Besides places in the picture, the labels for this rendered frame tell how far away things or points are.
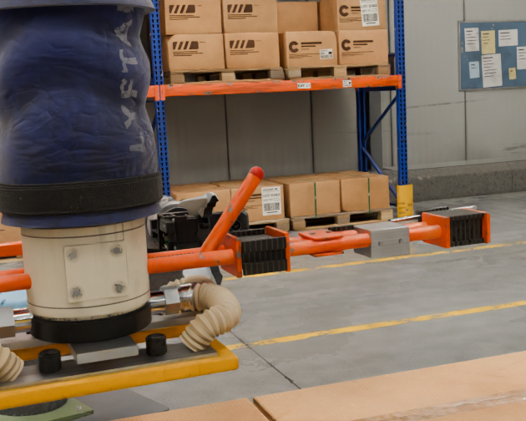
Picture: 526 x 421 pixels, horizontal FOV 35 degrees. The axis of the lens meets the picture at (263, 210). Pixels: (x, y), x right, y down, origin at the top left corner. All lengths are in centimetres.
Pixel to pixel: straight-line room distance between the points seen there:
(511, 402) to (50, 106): 90
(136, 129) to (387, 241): 44
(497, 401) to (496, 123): 1036
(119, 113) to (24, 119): 12
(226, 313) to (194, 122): 887
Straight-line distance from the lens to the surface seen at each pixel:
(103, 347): 112
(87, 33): 110
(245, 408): 150
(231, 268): 125
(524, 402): 153
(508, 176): 1179
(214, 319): 115
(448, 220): 137
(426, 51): 1123
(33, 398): 110
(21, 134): 112
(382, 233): 132
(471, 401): 152
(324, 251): 129
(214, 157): 1008
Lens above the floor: 148
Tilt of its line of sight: 8 degrees down
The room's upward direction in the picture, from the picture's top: 3 degrees counter-clockwise
